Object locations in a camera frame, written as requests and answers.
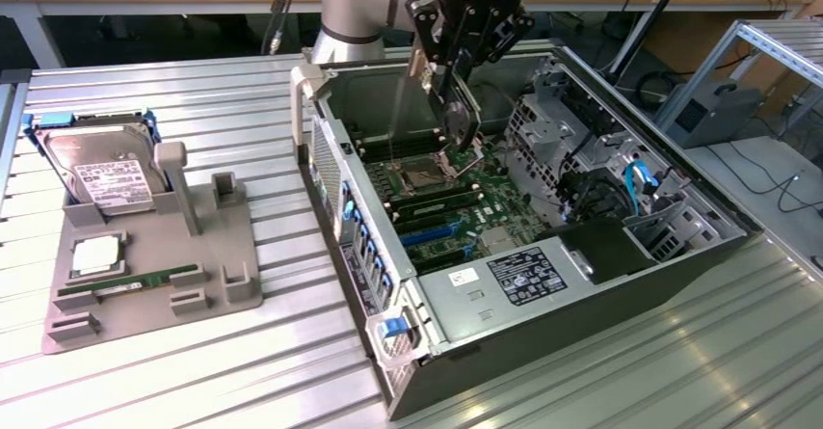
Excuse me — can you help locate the open black PC case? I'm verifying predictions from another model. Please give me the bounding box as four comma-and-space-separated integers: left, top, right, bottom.
289, 38, 767, 421

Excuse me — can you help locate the black plastic air duct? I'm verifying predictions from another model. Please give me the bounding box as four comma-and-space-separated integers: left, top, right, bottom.
536, 219, 661, 285

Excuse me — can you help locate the grey plastic parts rack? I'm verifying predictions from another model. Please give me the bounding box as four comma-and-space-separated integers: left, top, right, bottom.
41, 140, 266, 357

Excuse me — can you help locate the black cable with green light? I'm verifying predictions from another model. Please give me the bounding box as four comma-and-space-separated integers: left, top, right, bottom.
705, 142, 823, 214

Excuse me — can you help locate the silver CPU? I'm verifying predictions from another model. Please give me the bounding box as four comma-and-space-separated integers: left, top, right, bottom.
69, 238, 124, 276

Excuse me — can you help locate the RAM stick with white label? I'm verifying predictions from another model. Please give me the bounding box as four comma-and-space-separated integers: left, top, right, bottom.
388, 190, 481, 221

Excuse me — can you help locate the black tripod pole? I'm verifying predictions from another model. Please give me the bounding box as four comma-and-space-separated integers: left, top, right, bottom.
607, 0, 695, 76

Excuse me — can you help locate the black graphics card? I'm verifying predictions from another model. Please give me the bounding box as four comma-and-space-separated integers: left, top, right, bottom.
408, 47, 484, 154

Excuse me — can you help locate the aluminium profile frame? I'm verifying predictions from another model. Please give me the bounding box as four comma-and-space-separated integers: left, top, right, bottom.
653, 17, 823, 134

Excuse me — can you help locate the green motherboard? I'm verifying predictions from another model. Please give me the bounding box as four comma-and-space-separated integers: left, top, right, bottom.
358, 132, 560, 276

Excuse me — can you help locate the green RAM stick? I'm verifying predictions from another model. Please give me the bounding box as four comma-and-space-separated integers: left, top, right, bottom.
57, 265, 197, 300

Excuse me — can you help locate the CPU socket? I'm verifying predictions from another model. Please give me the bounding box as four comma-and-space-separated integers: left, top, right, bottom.
398, 161, 450, 192

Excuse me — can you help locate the grey metal disk bay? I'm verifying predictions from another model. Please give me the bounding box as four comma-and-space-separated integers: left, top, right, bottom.
504, 57, 651, 179

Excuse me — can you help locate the blue expansion slot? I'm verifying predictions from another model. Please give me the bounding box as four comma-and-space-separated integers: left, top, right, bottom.
398, 221, 461, 246

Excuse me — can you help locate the grey power supply unit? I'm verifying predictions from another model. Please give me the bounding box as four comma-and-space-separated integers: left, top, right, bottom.
416, 235, 596, 346

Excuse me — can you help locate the black expansion slot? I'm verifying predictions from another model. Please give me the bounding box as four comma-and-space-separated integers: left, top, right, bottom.
410, 248, 475, 274

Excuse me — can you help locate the hanging cable with metal plug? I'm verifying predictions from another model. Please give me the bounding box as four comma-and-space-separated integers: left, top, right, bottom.
266, 0, 304, 57

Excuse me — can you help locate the metal socket cover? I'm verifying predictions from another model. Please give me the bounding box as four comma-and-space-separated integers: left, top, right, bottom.
436, 134, 487, 174

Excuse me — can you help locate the grey box device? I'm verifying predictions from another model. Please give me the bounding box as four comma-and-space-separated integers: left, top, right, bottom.
664, 81, 767, 148

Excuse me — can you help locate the silver hard disk drive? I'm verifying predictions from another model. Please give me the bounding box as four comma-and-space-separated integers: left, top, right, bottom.
30, 122, 161, 217

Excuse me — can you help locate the blue disk wire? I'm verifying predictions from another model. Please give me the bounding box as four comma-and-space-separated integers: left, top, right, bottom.
621, 156, 663, 218

